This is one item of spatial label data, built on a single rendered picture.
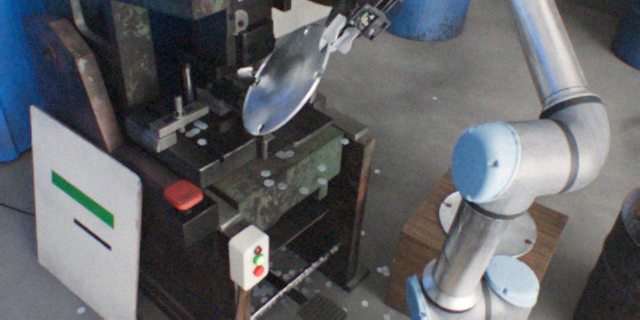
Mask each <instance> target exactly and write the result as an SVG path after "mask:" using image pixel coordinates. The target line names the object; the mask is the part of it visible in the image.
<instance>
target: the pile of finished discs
mask: <svg viewBox="0 0 640 320"><path fill-rule="evenodd" d="M461 199H462V197H461V196H460V194H459V192H457V193H454V194H452V195H450V196H449V197H446V198H445V201H444V202H445V203H451V204H452V207H447V206H445V204H444V203H442V204H441V206H440V210H439V220H440V223H441V226H442V228H443V230H444V231H445V233H446V234H447V233H448V231H449V229H450V226H451V224H452V221H453V219H454V216H455V214H456V211H457V209H458V206H459V204H460V202H461ZM525 239H528V240H530V241H531V242H532V243H533V244H535V241H536V239H537V229H536V225H535V223H534V220H533V219H532V217H531V216H530V214H529V213H528V212H526V213H525V214H524V215H523V216H521V217H519V218H518V219H515V220H511V221H510V223H509V225H508V227H507V228H506V230H505V232H504V234H503V236H502V238H501V240H500V242H499V244H498V246H497V247H496V249H495V251H494V253H493V255H492V256H494V255H505V256H509V257H512V258H518V257H520V256H522V255H524V254H526V253H527V252H529V251H530V250H531V249H532V247H533V246H534V245H532V244H530V245H529V244H526V243H525V242H524V240H525Z"/></svg>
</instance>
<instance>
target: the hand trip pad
mask: <svg viewBox="0 0 640 320"><path fill-rule="evenodd" d="M164 197H165V198H166V199H167V200H169V201H170V202H171V203H173V204H174V205H175V206H176V207H178V208H180V209H183V210H186V209H188V208H189V207H191V206H193V205H194V204H196V203H197V202H199V201H200V200H202V198H203V192H202V191H201V190H200V189H199V188H197V187H196V186H194V185H193V184H192V183H190V182H189V181H187V180H181V181H178V182H177V183H175V184H173V185H171V186H170V187H168V188H166V189H165V191H164Z"/></svg>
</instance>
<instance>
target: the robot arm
mask: <svg viewBox="0 0 640 320"><path fill-rule="evenodd" d="M397 1H398V0H340V1H339V2H337V3H336V4H335V5H334V6H333V8H332V9H331V11H330V13H329V15H328V18H327V20H326V23H325V26H324V29H323V31H322V34H321V37H320V41H319V49H318V50H319V52H321V51H322V50H323V49H324V48H325V47H326V46H327V44H328V42H329V43H330V44H331V50H330V53H332V52H334V51H337V50H339V51H340V52H341V53H343V54H345V53H347V52H348V51H349V50H350V46H351V41H352V40H353V39H356V38H359V37H361V36H364V37H365V38H366V39H370V41H371V42H373V41H374V40H375V39H376V38H377V37H378V36H379V35H380V34H381V33H382V32H383V31H384V30H385V29H386V28H387V27H388V26H389V25H390V22H389V21H388V19H387V18H386V16H385V13H386V12H387V11H388V10H389V9H390V8H391V7H392V6H393V5H394V4H395V3H396V2H397ZM401 1H403V0H401ZM504 1H505V4H506V7H507V9H508V12H509V15H510V18H511V21H512V24H513V26H514V29H515V32H516V35H517V38H518V41H519V43H520V46H521V49H522V52H523V55H524V57H525V59H526V62H527V65H528V68H529V71H530V73H531V76H532V79H533V82H534V85H535V88H536V90H537V93H538V96H539V99H540V102H541V105H542V107H543V110H542V112H541V113H540V115H539V119H540V120H532V121H518V122H489V123H486V124H482V125H476V126H473V127H471V128H467V129H466V130H465V131H464V132H463V133H462V134H461V135H460V137H459V138H458V140H457V142H456V145H455V147H454V151H453V156H452V159H453V161H454V164H453V165H452V176H453V181H454V184H455V187H456V189H457V191H458V192H459V194H460V196H461V197H462V199H461V202H460V204H459V206H458V209H457V211H456V214H455V216H454V219H453V221H452V224H451V226H450V229H449V231H448V233H447V236H446V238H445V241H444V243H443V246H442V248H441V251H440V253H439V256H438V258H437V259H435V260H433V261H431V262H430V263H429V264H428V265H427V266H425V268H424V270H423V273H422V275H417V276H416V275H413V276H412V277H409V278H408V280H407V283H406V291H407V299H408V304H409V309H410V313H411V316H412V319H413V320H527V318H528V316H529V313H530V311H531V309H532V307H533V306H534V305H535V303H536V301H537V295H538V292H539V282H538V279H537V277H536V275H535V274H534V272H533V271H532V270H530V268H528V267H527V266H526V265H525V264H524V263H522V262H519V261H518V260H517V259H515V258H512V257H509V256H505V255H494V256H492V255H493V253H494V251H495V249H496V247H497V246H498V244H499V242H500V240H501V238H502V236H503V234H504V232H505V230H506V228H507V227H508V225H509V223H510V221H511V220H515V219H518V218H519V217H521V216H523V215H524V214H525V213H526V212H527V210H528V209H529V207H530V205H531V203H532V202H533V200H534V198H536V197H538V196H544V195H554V194H564V193H570V192H574V191H576V190H579V189H581V188H583V187H585V186H586V185H588V184H589V183H590V182H591V181H592V180H593V179H594V178H595V177H596V176H597V175H598V174H599V172H600V171H601V169H602V167H603V165H604V163H605V160H606V158H607V155H608V150H609V144H610V128H609V122H608V118H607V114H606V111H605V108H604V106H603V104H602V101H601V99H600V97H599V96H598V95H596V94H593V93H590V90H589V88H588V85H587V83H586V80H585V78H584V75H583V73H582V70H581V68H580V65H579V63H578V60H577V58H576V55H575V54H574V51H573V49H572V46H571V44H570V41H569V39H568V36H567V34H566V31H565V29H564V26H563V24H562V21H561V19H560V14H559V11H558V9H557V6H556V4H555V1H554V0H504ZM344 16H346V18H345V17H344ZM346 19H347V21H348V23H350V24H346V25H345V20H346ZM382 25H383V27H384V28H383V29H382V30H381V31H380V32H379V33H378V34H377V35H376V36H374V33H375V32H376V31H377V30H378V29H379V28H380V27H381V26H382ZM344 26H345V27H344ZM343 27H344V28H343ZM342 28H343V30H342V32H341V33H340V34H339V31H340V29H342ZM338 34H339V35H338Z"/></svg>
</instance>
